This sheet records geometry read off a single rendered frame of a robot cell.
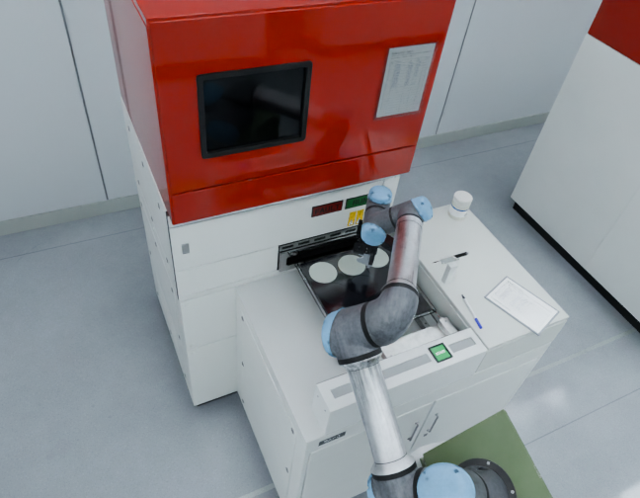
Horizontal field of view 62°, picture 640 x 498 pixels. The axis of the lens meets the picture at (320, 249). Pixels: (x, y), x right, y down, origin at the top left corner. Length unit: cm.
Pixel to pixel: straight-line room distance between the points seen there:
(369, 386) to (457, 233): 90
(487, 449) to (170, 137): 115
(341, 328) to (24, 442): 173
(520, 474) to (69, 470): 180
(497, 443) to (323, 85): 105
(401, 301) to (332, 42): 67
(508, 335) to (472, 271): 28
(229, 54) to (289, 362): 95
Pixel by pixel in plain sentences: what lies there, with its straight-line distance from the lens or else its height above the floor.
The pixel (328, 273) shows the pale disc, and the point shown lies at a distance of 190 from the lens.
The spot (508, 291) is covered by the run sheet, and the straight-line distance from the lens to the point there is 195.
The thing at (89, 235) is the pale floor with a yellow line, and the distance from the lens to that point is 341.
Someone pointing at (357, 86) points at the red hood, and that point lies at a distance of 154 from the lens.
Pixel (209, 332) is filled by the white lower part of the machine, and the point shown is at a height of 59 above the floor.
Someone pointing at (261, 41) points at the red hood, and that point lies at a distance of 135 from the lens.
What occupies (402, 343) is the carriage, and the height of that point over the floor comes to 88.
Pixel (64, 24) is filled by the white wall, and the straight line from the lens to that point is 291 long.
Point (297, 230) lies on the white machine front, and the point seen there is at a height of 103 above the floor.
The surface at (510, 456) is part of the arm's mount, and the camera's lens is 155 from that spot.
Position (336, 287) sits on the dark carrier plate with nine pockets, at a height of 90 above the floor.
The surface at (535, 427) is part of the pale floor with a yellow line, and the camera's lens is 289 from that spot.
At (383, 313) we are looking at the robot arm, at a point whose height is 131.
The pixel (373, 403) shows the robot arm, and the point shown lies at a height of 112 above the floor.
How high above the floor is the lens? 231
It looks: 45 degrees down
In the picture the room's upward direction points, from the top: 8 degrees clockwise
